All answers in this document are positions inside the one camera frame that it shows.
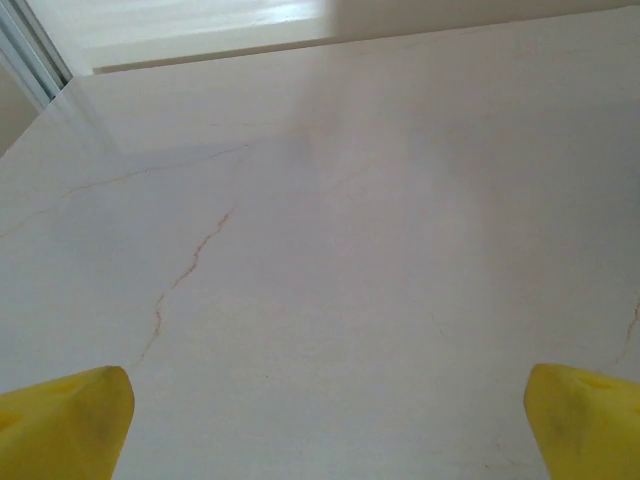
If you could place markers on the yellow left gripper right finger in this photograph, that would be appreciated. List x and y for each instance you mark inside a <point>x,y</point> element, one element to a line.
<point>590,430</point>

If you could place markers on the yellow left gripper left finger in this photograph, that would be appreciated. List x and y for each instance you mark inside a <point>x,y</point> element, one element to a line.
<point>60,430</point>

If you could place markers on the aluminium frame post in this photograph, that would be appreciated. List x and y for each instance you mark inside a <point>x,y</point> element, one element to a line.
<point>35,60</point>

